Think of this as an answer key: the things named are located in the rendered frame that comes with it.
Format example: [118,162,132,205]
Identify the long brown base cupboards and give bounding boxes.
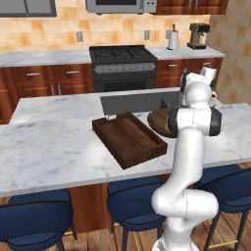
[0,63,95,126]

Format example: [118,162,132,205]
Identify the brown wooden island cabinet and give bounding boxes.
[68,181,114,235]

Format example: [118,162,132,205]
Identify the brown coffee machine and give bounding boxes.
[186,22,212,51]

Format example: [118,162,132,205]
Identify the round wooden board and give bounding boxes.
[146,107,179,139]

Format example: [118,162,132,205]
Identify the grey sink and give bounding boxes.
[99,90,182,117]

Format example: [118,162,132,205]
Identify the brown wooden wall cupboards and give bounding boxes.
[153,0,230,17]

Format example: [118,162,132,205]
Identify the grey microwave oven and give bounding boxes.
[84,0,158,16]

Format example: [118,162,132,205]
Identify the blue stool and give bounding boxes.
[193,164,251,251]
[106,176,168,251]
[0,188,79,251]

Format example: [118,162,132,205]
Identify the short brown base cupboards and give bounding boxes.
[155,57,225,89]

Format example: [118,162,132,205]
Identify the black range with oven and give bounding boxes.
[88,44,159,93]

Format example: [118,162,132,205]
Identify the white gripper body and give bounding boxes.
[199,64,218,82]

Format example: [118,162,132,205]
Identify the grey wall cupboards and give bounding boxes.
[0,0,58,19]

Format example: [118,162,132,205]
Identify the dark wooden tray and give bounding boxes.
[91,111,169,171]

